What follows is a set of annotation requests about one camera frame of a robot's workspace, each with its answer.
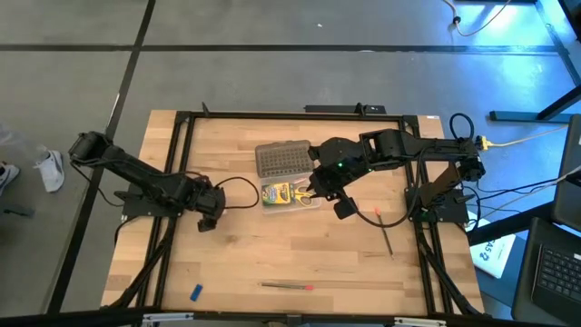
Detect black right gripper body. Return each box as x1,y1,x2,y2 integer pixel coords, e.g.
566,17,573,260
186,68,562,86
309,170,359,221

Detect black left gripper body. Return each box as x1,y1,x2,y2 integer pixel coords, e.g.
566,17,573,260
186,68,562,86
192,179,227,233

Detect yellow handled scissors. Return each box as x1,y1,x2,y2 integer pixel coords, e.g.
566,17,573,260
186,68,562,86
292,183,315,208

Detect green yellow crayon box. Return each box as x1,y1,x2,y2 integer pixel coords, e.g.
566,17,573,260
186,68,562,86
261,181,292,208

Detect clear pencil case grey lid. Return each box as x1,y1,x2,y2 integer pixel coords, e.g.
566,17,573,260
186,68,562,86
253,139,322,216

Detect dark pencil orange eraser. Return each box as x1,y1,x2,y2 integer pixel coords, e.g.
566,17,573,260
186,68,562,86
373,207,395,260

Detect black pencil pink eraser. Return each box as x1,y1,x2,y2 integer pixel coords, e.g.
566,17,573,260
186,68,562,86
261,282,314,292

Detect black mounting bar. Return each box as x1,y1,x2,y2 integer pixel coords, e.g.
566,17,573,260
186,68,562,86
303,103,388,115

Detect person's foot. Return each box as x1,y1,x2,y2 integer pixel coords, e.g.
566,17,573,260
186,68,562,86
0,162,22,197
34,149,65,194

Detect white cardboard box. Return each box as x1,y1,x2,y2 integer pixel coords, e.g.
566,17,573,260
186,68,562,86
469,213,518,279

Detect black diagonal desk bar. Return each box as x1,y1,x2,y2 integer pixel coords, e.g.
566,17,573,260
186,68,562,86
467,202,556,246

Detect black crossbeam silver brackets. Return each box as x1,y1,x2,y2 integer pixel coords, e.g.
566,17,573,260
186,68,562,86
0,308,581,327

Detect black laptop lid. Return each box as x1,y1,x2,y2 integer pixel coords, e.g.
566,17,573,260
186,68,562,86
551,115,581,233

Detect black laptop with keyboard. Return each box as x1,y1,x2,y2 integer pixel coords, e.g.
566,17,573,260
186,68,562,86
511,216,581,326

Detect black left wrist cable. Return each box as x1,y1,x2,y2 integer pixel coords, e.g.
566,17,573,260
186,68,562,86
212,175,261,211

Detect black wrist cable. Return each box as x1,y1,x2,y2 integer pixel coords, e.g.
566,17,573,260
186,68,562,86
212,175,261,211
347,144,430,229

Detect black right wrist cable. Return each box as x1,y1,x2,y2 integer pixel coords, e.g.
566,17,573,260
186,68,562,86
347,144,430,229

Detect black metal table frame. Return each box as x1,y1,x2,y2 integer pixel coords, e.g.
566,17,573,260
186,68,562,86
152,110,455,314

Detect yellow plug with cable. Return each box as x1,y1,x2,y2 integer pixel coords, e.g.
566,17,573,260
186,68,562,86
475,124,571,152

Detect black floor cable tangle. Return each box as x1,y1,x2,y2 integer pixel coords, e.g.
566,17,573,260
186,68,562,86
467,176,564,233

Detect black desk leg frame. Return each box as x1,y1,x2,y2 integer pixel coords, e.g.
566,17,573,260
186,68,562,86
488,0,581,124

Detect white floor cable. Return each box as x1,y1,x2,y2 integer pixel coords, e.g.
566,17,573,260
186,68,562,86
442,0,514,38

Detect grey cable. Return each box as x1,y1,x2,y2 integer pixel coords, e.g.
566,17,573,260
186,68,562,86
471,165,581,214

